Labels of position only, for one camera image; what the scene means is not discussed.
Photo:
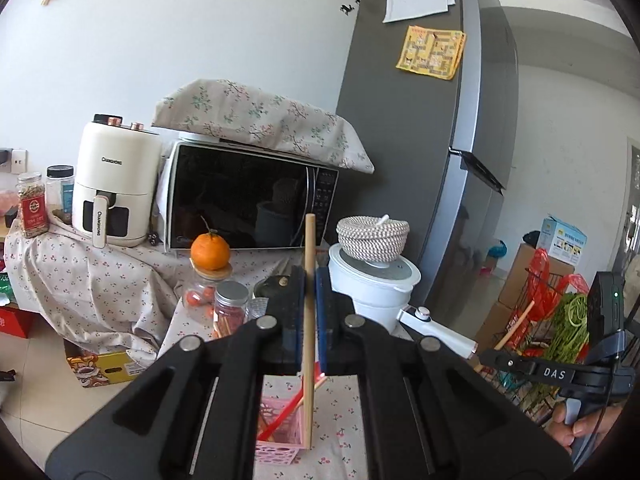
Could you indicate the red plastic bag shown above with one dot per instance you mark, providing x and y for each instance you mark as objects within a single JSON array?
[{"x": 540, "y": 270}]

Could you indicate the white air fryer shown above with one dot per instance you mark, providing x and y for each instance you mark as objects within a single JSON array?
[{"x": 120, "y": 170}]

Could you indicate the floral cover cloth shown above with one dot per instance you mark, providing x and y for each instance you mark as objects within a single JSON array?
[{"x": 260, "y": 120}]

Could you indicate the blue and white box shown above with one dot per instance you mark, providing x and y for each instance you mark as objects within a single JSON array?
[{"x": 565, "y": 240}]

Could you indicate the red plastic spoon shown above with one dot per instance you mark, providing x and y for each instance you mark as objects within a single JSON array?
[{"x": 282, "y": 417}]

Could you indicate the red label snack jar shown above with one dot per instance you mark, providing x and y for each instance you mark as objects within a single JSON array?
[{"x": 32, "y": 210}]

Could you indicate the pink perforated utensil holder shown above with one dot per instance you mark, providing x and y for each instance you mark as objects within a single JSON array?
[{"x": 280, "y": 452}]

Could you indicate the jar of red berries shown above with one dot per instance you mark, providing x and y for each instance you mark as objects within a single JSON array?
[{"x": 231, "y": 297}]

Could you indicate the glass jar with bamboo lid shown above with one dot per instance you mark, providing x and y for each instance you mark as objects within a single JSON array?
[{"x": 197, "y": 297}]

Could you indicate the green long beans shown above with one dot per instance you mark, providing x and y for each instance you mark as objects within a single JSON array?
[{"x": 570, "y": 320}]

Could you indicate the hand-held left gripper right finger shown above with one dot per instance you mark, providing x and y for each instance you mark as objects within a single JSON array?
[{"x": 324, "y": 320}]

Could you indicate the black microwave oven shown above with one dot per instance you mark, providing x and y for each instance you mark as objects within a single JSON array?
[{"x": 225, "y": 195}]

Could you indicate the grey refrigerator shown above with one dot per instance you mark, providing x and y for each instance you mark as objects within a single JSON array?
[{"x": 415, "y": 135}]

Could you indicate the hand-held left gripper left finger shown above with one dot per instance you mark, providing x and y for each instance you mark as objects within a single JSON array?
[{"x": 290, "y": 310}]

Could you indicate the white wall outlet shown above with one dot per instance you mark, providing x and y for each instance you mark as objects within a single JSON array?
[{"x": 15, "y": 160}]

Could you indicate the red cardboard box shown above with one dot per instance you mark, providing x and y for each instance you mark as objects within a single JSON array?
[{"x": 15, "y": 322}]

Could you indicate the cherry print draped cloth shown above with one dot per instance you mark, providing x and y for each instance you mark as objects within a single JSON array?
[{"x": 90, "y": 285}]

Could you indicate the white electric cooking pot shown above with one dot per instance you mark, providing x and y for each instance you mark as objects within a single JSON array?
[{"x": 370, "y": 300}]

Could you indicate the orange with stem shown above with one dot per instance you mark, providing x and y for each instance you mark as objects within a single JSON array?
[{"x": 210, "y": 252}]

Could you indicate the cherry print tablecloth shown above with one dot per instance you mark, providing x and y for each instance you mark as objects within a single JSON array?
[{"x": 335, "y": 420}]

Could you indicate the person's right hand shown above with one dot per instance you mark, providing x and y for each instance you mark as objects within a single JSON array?
[{"x": 585, "y": 427}]

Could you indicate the yellow printed sheet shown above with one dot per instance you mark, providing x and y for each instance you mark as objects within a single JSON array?
[{"x": 430, "y": 52}]

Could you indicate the yellow cartoon print box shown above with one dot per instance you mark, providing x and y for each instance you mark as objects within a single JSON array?
[{"x": 100, "y": 367}]

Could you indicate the clear jar with black lid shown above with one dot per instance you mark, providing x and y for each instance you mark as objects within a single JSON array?
[{"x": 60, "y": 190}]

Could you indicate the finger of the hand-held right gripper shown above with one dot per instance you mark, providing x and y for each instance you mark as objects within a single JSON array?
[{"x": 500, "y": 360}]

